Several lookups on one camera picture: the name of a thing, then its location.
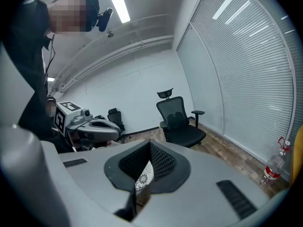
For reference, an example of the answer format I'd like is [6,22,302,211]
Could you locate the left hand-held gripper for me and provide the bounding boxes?
[53,100,122,151]

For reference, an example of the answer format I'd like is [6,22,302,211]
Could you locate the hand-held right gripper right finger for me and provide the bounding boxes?
[131,140,271,227]

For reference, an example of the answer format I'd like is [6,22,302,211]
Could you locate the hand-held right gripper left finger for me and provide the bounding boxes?
[40,140,154,227]

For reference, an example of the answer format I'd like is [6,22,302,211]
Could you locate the white floral patterned clothes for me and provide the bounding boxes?
[134,160,155,192]

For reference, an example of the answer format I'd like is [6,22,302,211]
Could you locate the small black office chair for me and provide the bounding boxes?
[107,107,132,144]

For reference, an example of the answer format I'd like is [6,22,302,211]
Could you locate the large black mesh office chair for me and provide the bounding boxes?
[156,87,207,148]

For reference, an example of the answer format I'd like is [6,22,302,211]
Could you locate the white ceiling pipes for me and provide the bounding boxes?
[50,34,175,93]

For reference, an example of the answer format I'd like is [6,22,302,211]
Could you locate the clear red label plastic bottle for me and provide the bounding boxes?
[260,137,293,187]

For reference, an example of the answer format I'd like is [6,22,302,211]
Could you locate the person's black jacket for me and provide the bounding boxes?
[1,0,76,154]

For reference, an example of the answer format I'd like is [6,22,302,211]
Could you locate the yellow object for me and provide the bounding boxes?
[289,123,303,184]

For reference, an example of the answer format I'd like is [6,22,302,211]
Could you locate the white window blinds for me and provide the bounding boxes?
[190,0,297,163]
[176,23,224,135]

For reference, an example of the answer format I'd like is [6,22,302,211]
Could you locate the long ceiling light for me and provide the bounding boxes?
[104,0,131,24]

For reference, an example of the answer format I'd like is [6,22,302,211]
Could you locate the thin black cable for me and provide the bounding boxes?
[44,34,57,85]

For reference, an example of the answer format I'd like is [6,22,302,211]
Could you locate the black head-mounted camera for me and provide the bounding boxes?
[97,7,114,33]

